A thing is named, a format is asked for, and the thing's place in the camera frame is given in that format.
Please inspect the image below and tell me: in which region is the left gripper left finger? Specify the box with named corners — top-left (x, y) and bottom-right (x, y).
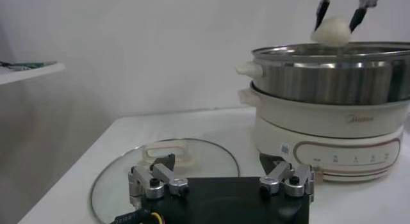
top-left (127, 153), bottom-right (190, 202)

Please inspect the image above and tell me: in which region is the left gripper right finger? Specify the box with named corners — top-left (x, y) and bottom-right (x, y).
top-left (258, 153), bottom-right (315, 202)

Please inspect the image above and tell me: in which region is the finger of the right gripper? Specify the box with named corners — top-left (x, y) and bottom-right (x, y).
top-left (348, 0), bottom-right (382, 33)
top-left (314, 0), bottom-right (337, 31)

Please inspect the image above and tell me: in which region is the white steamed baozi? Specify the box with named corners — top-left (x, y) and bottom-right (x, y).
top-left (309, 15), bottom-right (353, 48)

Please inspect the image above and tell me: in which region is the round glass lid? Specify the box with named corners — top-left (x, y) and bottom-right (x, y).
top-left (90, 138), bottom-right (241, 224)

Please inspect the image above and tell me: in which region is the stainless steel steamer basket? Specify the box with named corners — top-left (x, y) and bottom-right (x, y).
top-left (235, 41), bottom-right (410, 106)

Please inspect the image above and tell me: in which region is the white electric cooker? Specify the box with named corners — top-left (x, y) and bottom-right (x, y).
top-left (237, 83), bottom-right (410, 184)

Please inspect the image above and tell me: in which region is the white side table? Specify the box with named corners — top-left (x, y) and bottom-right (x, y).
top-left (0, 62), bottom-right (66, 86)

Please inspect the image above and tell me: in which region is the green handled knife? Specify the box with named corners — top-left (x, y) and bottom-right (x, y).
top-left (0, 61), bottom-right (58, 72)

